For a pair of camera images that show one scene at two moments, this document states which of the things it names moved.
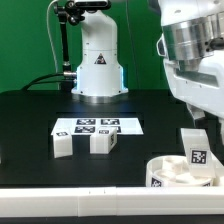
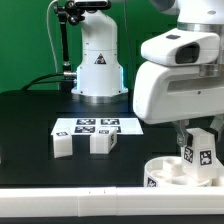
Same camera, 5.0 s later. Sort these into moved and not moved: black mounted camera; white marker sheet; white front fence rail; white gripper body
Moved: white gripper body
Not moved: white front fence rail; white marker sheet; black mounted camera
